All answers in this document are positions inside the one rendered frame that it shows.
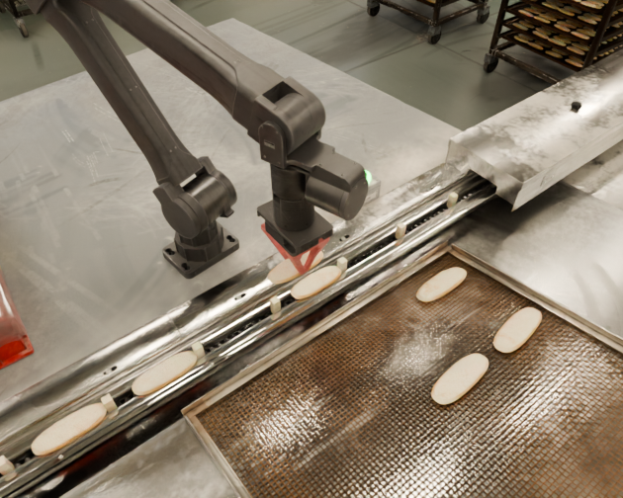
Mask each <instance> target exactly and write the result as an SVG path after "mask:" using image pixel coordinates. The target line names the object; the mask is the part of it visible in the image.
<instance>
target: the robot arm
mask: <svg viewBox="0 0 623 498"><path fill-rule="evenodd" d="M25 2H26V3H27V5H28V6H29V8H30V9H31V10H32V12H33V13H34V15H37V14H39V13H41V14H42V15H43V17H44V19H45V20H46V21H47V22H48V23H49V24H51V25H52V26H53V27H54V28H55V29H56V30H57V31H58V33H59V34H60V35H61V36H62V37H63V38H64V40H65V41H66V42H67V43H68V45H69V46H70V47H71V49H72V50H73V52H74V53H75V55H76V56H77V57H78V59H79V60H80V62H81V63H82V65H83V66H84V68H85V69H86V71H87V72H88V74H89V75H90V77H91V78H92V79H93V81H94V82H95V84H96V85H97V87H98V88H99V90H100V91H101V93H102V94H103V96H104V97H105V99H106V100H107V101H108V103H109V104H110V106H111V107H112V109H113V110H114V112H115V113H116V115H117V116H118V118H119V119H120V120H121V122H122V123H123V125H124V126H125V128H126V129H127V131H128V132H129V134H130V135H131V137H132V138H133V140H134V141H135V143H136V144H137V146H138V147H139V149H140V150H141V152H142V153H143V155H144V156H145V158H146V160H147V162H148V163H149V165H150V167H151V169H152V171H153V174H154V176H155V179H156V182H157V184H158V185H159V186H158V187H157V188H155V189H154V190H153V191H152V192H153V194H154V195H155V196H156V198H157V199H158V201H159V202H160V204H161V210H162V213H163V215H164V217H165V219H166V221H167V222H168V223H169V225H170V226H171V227H172V228H173V229H174V230H175V231H176V232H175V237H174V241H173V242H172V243H170V244H168V245H166V246H165V247H163V248H162V252H163V256H164V258H165V259H166V260H167V261H168V262H169V263H170V264H171V265H172V266H173V267H174V268H175V269H176V270H177V271H178V272H179V273H180V274H181V275H182V276H184V277H185V278H186V279H193V278H194V277H196V276H198V275H199V274H201V273H202V272H204V271H206V270H207V269H208V268H209V267H211V266H212V265H214V264H216V263H217V262H219V261H220V260H222V259H224V258H225V257H227V256H228V255H230V254H231V253H233V252H235V251H236V250H238V249H239V240H238V239H237V238H236V237H235V236H234V235H233V234H231V233H230V232H229V231H228V230H227V229H225V228H224V227H223V226H222V225H221V224H219V223H218V222H217V221H216V219H217V218H218V217H225V218H228V217H230V216H231V215H232V214H233V213H234V210H233V209H231V207H232V206H233V205H234V204H235V203H236V201H237V193H236V190H235V187H234V185H233V184H232V182H231V180H230V179H229V178H228V177H227V176H226V175H225V174H224V173H223V172H222V171H220V170H218V169H216V167H215V166H214V164H213V162H212V161H211V159H210V158H209V156H201V157H199V158H198V159H197V157H195V156H194V155H193V154H192V153H191V152H190V151H189V150H188V149H187V148H186V147H185V145H184V144H183V143H182V142H181V140H180V139H179V138H178V136H177V135H176V133H175V132H174V130H173V129H172V127H171V126H170V124H169V123H168V121H167V119H166V118H165V117H164V116H163V114H162V113H161V111H160V110H159V108H158V107H157V105H156V103H155V102H154V100H153V99H152V97H151V96H150V94H149V93H148V91H147V89H146V88H145V86H144V85H143V83H142V82H141V80H140V79H139V77H138V76H137V74H136V72H135V71H134V69H133V67H132V66H131V64H130V63H129V61H128V60H127V58H126V56H125V55H124V53H123V52H122V50H121V49H120V47H119V46H118V44H117V42H116V41H115V39H114V38H113V36H112V35H111V33H110V32H109V30H108V29H107V27H106V25H105V23H104V22H103V20H102V18H101V16H100V14H99V12H101V13H102V14H104V15H105V16H106V17H108V18H109V19H110V20H112V21H113V22H114V23H116V24H117V25H118V26H120V27H121V28H122V29H124V30H125V31H126V32H128V33H129V34H130V35H132V36H133V37H134V38H136V39H137V40H138V41H140V42H141V43H142V44H144V45H145V46H146V47H148V48H149V49H150V50H152V51H153V52H154V53H156V54H157V55H158V56H160V57H161V58H162V59H164V60H165V61H166V62H168V63H169V64H170V65H172V66H173V67H174V68H175V69H177V70H178V71H179V72H181V73H182V74H183V75H185V76H186V77H187V78H189V79H190V80H191V81H193V82H194V83H195V84H197V85H198V86H199V87H201V88H202V89H203V90H205V91H206V92H207V93H208V94H210V95H211V96H212V97H213V98H214V99H216V100H217V101H218V102H219V103H220V104H221V105H222V106H223V107H224V108H225V109H226V110H227V111H228V112H229V113H230V115H231V117H232V118H233V119H234V120H235V121H236V122H237V123H239V124H240V125H242V126H243V127H244V128H246V129H247V135H248V136H250V137H251V138H252V139H254V140H255V141H256V142H258V143H259V145H260V155H261V159H262V160H264V161H266V162H268V163H270V172H271V185H272V197H273V200H272V201H269V202H267V203H265V204H263V205H261V206H259V207H258V208H257V216H260V215H261V216H262V217H263V218H264V219H265V223H263V224H261V229H262V231H263V232H264V233H265V234H266V236H267V237H268V238H269V239H270V241H271V242H272V243H273V244H274V246H275V247H276V248H277V250H278V251H279V252H280V254H281V255H282V256H283V257H284V259H285V260H287V259H290V260H291V262H292V263H293V265H294V266H295V268H296V269H297V271H298V272H299V273H300V275H302V274H304V273H305V272H307V271H308V270H309V268H310V267H311V265H312V262H313V260H314V258H315V257H316V255H317V254H318V253H319V252H320V251H321V249H322V248H323V247H324V246H325V245H326V244H327V242H328V241H329V237H330V236H332V235H333V225H332V224H331V223H329V222H328V221H327V220H326V219H325V218H324V217H322V216H321V215H320V214H319V213H318V212H317V211H315V210H314V206H316V207H318V208H321V209H323V210H325V211H328V212H330V213H332V214H334V215H336V216H338V217H341V218H343V219H345V220H347V221H349V220H351V219H353V218H354V217H355V216H356V215H357V214H358V212H359V211H360V209H361V207H362V206H363V204H364V202H365V200H366V197H367V194H368V188H369V183H368V180H367V179H366V178H365V173H366V172H365V168H364V167H363V166H362V165H361V164H360V163H358V162H356V161H354V160H352V159H350V158H348V157H345V156H343V155H341V154H339V153H337V152H335V147H334V146H331V145H329V144H326V143H324V142H321V141H319V139H320V138H321V128H322V127H323V126H324V123H325V118H326V114H325V109H324V106H323V104H322V102H321V100H320V99H319V97H318V96H317V95H316V94H315V93H314V92H312V91H311V90H310V89H308V88H307V87H305V86H304V85H303V84H301V83H300V82H299V81H297V80H296V79H294V78H293V77H292V76H288V77H287V78H284V77H282V76H281V75H280V74H278V73H277V72H275V71H274V70H273V69H271V68H270V67H268V66H266V65H263V64H259V63H258V62H256V61H254V60H252V59H250V58H249V57H247V56H245V55H244V54H242V53H241V52H239V51H238V50H236V49H235V48H234V47H232V46H231V45H229V44H228V43H227V42H225V41H224V40H222V39H221V38H219V37H218V36H217V35H215V34H214V33H213V32H211V31H210V30H209V29H207V28H206V27H204V26H203V25H202V24H200V23H199V22H198V21H196V20H195V19H194V18H192V17H191V16H189V15H188V14H187V13H185V12H184V11H183V10H181V9H180V8H179V7H177V6H176V5H174V4H173V3H172V2H170V1H169V0H25ZM98 11H99V12H98ZM194 174H195V175H196V177H195V178H194V179H192V180H191V181H190V182H188V183H187V184H186V185H184V186H183V187H181V185H180V184H181V183H183V182H184V181H185V180H187V179H188V178H189V177H191V176H192V175H194ZM309 251H310V253H309V255H308V258H307V260H306V262H305V264H304V265H302V262H301V258H302V256H303V255H304V254H305V253H307V252H309Z"/></svg>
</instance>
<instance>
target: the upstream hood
mask: <svg viewBox="0 0 623 498"><path fill-rule="evenodd" d="M622 139H623V49H621V50H619V51H617V52H615V53H613V54H611V55H609V56H607V57H605V58H603V59H601V60H599V61H598V62H596V63H594V64H592V65H591V66H589V67H587V68H585V69H583V70H581V71H579V72H577V73H576V74H574V75H572V76H570V77H568V78H566V79H564V80H562V81H560V82H558V83H556V84H554V85H552V86H550V87H549V88H547V89H545V90H543V91H541V92H539V93H537V94H535V95H533V96H531V97H529V98H527V99H525V100H524V101H522V102H520V103H518V104H516V105H514V106H512V107H510V108H508V109H506V110H504V111H502V112H500V113H498V114H497V115H495V116H493V117H491V118H489V119H487V120H485V121H483V122H481V123H479V124H476V125H474V126H473V127H471V128H469V129H467V130H465V131H463V132H461V133H459V134H457V135H455V136H453V137H451V138H449V142H448V147H449V148H448V152H447V156H446V161H445V162H447V163H449V164H450V165H452V166H454V167H455V168H457V169H458V170H460V171H461V172H463V173H464V174H466V175H467V174H468V171H469V168H470V169H471V170H473V171H474V172H476V173H478V174H479V175H481V176H482V177H484V178H485V179H487V180H489V181H490V182H492V183H493V184H495V185H496V186H497V189H496V192H495V193H496V194H497V195H499V196H500V197H502V198H503V199H505V200H506V201H508V202H510V203H511V204H513V208H512V211H514V210H515V209H517V208H519V207H521V206H522V205H524V204H525V203H527V202H528V201H530V200H531V199H533V198H534V197H536V196H537V195H539V194H540V193H542V192H544V191H545V190H547V189H548V188H550V187H551V186H553V185H554V184H556V183H557V182H559V181H560V180H562V179H563V178H565V177H566V176H568V175H570V174H571V173H573V172H574V171H576V169H578V168H579V167H581V166H582V165H584V164H585V163H587V162H588V161H590V160H591V159H593V158H595V157H596V156H598V155H599V154H601V153H602V152H604V151H605V150H607V149H608V148H610V147H611V146H613V145H614V144H616V143H617V142H619V141H621V140H622Z"/></svg>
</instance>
